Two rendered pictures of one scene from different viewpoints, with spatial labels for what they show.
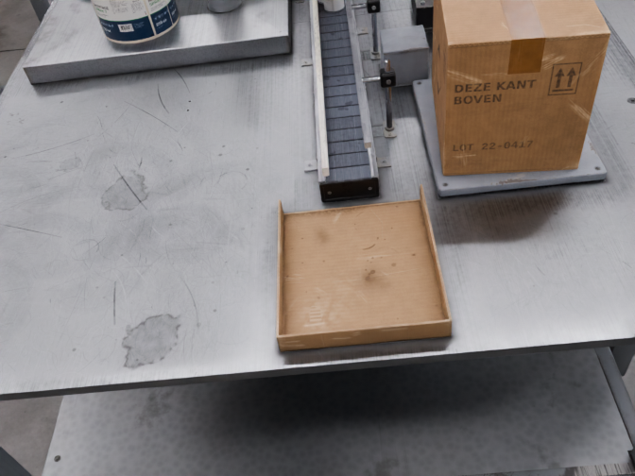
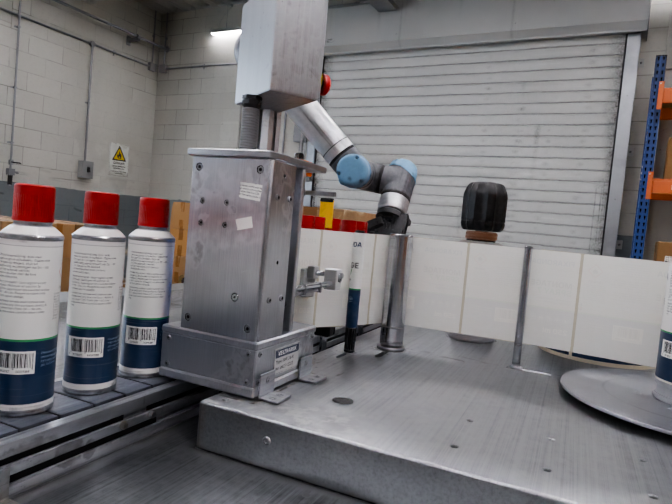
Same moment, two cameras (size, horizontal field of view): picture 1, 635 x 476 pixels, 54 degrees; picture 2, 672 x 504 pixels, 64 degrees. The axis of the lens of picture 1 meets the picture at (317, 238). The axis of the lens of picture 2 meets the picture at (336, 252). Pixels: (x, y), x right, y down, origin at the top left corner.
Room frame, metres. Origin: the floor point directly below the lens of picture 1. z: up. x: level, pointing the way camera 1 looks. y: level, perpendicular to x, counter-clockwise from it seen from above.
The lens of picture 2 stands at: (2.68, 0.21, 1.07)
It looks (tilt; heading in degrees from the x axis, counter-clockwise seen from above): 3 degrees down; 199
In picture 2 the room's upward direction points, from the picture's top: 5 degrees clockwise
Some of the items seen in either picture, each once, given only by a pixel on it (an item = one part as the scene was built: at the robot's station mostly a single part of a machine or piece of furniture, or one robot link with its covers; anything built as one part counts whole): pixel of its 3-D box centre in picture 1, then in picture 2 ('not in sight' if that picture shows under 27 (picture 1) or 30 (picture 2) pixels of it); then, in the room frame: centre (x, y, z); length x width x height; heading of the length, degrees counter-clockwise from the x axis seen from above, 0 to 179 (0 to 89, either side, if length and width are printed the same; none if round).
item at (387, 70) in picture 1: (377, 97); not in sight; (1.05, -0.16, 0.91); 0.07 x 0.03 x 0.16; 85
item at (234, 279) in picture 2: not in sight; (248, 268); (2.11, -0.09, 1.01); 0.14 x 0.13 x 0.26; 175
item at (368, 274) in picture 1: (356, 262); not in sight; (0.69, -0.06, 0.85); 0.30 x 0.26 x 0.04; 175
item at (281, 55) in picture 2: not in sight; (280, 51); (1.78, -0.24, 1.38); 0.17 x 0.10 x 0.19; 50
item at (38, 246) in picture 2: not in sight; (28, 297); (2.31, -0.20, 0.98); 0.05 x 0.05 x 0.20
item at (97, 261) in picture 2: not in sight; (95, 290); (2.24, -0.20, 0.98); 0.05 x 0.05 x 0.20
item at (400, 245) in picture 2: not in sight; (396, 291); (1.83, 0.03, 0.97); 0.05 x 0.05 x 0.19
